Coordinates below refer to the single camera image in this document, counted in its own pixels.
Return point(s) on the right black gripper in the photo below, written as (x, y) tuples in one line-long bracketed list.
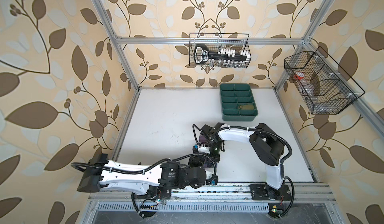
[(215, 158)]

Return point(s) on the green plastic divided tray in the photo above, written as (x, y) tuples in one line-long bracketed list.
[(233, 95)]

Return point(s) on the green striped sock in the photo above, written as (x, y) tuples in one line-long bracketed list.
[(247, 107)]

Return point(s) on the purple striped sock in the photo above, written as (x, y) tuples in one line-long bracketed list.
[(203, 140)]

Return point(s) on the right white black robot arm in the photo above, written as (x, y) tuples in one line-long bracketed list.
[(270, 148)]

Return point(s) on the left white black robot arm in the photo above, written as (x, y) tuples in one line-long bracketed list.
[(148, 185)]

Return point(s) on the black socket set holder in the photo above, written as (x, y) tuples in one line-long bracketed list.
[(204, 55)]

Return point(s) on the red capped clear container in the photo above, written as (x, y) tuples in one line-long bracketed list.
[(299, 77)]

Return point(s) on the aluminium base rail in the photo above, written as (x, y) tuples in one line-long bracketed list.
[(318, 193)]

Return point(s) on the back black wire basket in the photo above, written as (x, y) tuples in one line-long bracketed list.
[(235, 41)]

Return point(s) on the black wire basket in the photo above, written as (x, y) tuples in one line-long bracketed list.
[(235, 41), (330, 86)]

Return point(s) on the right black wire basket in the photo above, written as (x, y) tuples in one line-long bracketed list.
[(330, 86)]

